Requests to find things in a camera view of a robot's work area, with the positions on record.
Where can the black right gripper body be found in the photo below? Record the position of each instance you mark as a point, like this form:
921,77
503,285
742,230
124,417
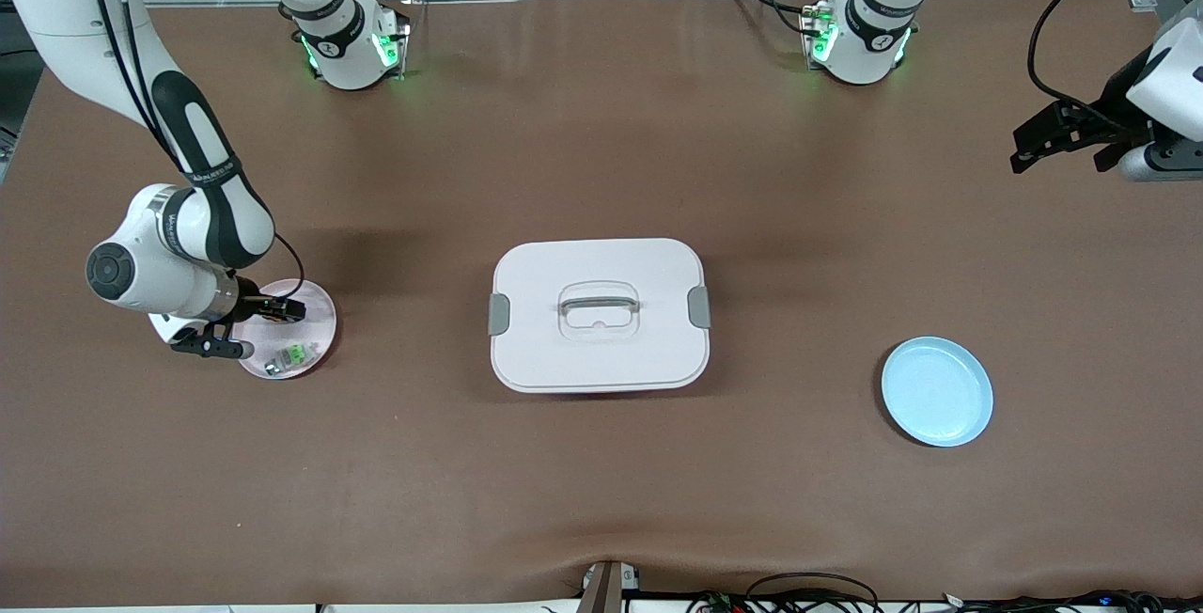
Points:
249,297

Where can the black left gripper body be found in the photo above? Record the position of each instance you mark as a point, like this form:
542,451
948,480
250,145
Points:
1117,98

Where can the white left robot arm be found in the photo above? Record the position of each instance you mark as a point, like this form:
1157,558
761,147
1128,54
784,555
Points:
869,39

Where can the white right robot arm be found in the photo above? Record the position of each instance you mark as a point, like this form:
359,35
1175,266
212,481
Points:
66,21

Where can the pink box with white lid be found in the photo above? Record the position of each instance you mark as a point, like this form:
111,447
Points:
599,350

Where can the pink round plate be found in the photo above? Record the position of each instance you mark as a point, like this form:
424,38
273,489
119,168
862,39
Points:
318,336

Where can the light blue round plate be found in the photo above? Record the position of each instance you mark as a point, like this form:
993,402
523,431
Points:
937,392

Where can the brown table mat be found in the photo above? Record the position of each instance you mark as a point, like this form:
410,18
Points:
601,481

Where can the green and white switch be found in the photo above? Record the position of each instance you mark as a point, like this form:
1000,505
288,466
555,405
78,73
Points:
293,356

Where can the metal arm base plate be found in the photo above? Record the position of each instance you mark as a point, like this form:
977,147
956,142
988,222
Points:
402,25
808,19

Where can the grey stand post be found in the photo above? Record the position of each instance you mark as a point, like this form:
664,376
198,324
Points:
601,589

